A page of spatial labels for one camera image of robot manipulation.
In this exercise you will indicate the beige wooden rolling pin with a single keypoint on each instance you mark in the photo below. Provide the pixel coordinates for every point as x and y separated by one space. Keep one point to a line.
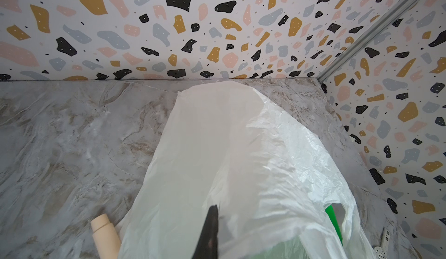
105 237

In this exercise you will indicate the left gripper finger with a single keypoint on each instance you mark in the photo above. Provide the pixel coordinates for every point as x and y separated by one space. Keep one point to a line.
207 246

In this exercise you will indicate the white plastic bag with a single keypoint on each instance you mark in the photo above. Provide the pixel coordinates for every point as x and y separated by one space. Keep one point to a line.
226 144

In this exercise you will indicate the green plastic basket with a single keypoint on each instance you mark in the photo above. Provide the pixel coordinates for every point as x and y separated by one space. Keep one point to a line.
332 216

